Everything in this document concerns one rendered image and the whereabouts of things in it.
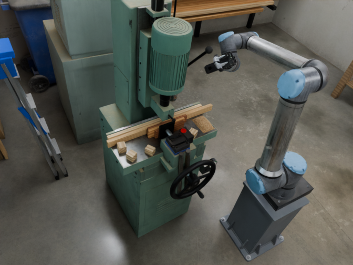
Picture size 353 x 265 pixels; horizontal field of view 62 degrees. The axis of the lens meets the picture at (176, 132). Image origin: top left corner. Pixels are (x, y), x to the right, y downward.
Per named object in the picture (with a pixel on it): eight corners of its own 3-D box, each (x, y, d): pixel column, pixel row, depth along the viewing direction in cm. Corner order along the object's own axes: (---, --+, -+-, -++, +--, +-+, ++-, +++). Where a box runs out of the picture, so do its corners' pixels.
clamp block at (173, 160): (172, 169, 150) (173, 158, 144) (158, 151, 157) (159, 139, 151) (195, 158, 157) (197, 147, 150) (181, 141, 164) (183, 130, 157)
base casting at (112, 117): (139, 183, 161) (139, 173, 154) (99, 118, 192) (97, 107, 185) (204, 154, 181) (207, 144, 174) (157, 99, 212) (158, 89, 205)
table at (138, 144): (131, 190, 142) (131, 183, 138) (106, 148, 159) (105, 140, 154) (226, 147, 169) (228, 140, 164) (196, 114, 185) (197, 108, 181)
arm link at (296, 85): (281, 192, 166) (331, 74, 119) (256, 202, 161) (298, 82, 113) (265, 174, 177) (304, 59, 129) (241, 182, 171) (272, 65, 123)
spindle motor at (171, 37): (159, 100, 136) (165, 39, 114) (142, 79, 146) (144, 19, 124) (190, 90, 144) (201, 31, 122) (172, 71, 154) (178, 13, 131)
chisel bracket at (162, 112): (162, 123, 156) (163, 112, 150) (149, 108, 163) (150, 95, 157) (174, 119, 159) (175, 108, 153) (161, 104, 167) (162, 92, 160)
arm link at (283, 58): (346, 67, 124) (251, 27, 174) (325, 72, 120) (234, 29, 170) (338, 92, 130) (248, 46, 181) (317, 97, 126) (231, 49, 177)
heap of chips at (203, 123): (203, 133, 166) (204, 130, 164) (191, 119, 173) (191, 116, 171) (215, 128, 170) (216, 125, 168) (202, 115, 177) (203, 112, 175)
